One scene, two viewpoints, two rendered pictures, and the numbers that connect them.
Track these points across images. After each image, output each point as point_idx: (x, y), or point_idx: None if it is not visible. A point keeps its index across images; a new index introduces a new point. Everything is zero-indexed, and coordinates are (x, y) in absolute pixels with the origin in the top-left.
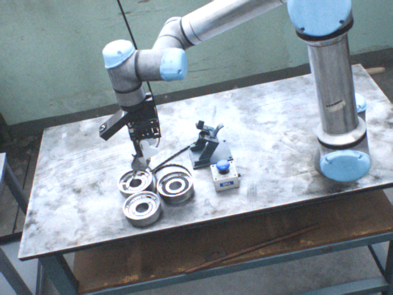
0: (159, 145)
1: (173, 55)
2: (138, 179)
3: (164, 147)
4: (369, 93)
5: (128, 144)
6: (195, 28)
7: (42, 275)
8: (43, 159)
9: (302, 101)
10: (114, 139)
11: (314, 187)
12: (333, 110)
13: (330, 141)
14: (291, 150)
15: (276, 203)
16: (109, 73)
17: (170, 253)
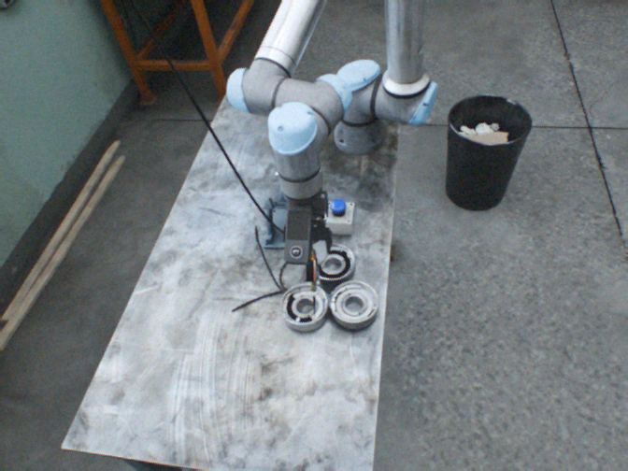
0: (235, 277)
1: (337, 80)
2: (298, 303)
3: (243, 272)
4: None
5: (206, 314)
6: (293, 54)
7: None
8: (152, 449)
9: (253, 138)
10: (179, 330)
11: (383, 162)
12: (421, 52)
13: (421, 86)
14: (322, 164)
15: (392, 192)
16: (302, 157)
17: None
